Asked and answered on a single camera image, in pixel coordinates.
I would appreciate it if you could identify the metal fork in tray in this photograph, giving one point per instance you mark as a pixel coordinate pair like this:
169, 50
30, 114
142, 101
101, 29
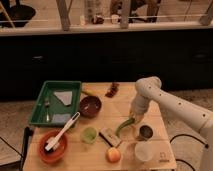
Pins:
47, 105

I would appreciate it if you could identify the white dish brush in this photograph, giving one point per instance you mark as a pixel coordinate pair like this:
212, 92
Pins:
54, 140

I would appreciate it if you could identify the green plastic tray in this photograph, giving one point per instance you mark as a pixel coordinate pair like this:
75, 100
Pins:
38, 116

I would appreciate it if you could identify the green pepper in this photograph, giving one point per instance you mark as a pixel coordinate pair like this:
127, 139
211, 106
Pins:
124, 124

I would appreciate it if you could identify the dark metal cup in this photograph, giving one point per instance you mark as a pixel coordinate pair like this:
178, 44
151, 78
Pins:
145, 133

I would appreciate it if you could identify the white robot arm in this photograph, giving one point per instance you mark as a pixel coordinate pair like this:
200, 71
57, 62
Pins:
196, 117

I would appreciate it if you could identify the grey rectangular block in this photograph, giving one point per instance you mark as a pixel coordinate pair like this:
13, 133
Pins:
110, 137

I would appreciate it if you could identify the small green cup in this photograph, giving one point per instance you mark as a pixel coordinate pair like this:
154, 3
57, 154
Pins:
89, 135

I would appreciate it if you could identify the orange peach fruit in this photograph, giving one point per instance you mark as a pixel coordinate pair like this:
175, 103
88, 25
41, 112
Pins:
113, 155

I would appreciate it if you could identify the grey cloth in tray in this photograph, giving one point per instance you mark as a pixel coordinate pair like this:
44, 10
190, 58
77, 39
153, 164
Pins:
64, 96

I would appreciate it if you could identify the orange bowl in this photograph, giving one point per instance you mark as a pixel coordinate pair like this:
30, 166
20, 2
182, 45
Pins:
56, 153

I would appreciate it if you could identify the dark red bowl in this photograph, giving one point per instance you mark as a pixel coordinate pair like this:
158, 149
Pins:
90, 106

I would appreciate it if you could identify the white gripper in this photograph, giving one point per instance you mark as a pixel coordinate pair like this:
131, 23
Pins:
139, 107

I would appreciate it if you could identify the yellow banana piece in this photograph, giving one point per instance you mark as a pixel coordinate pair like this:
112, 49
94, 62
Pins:
88, 93

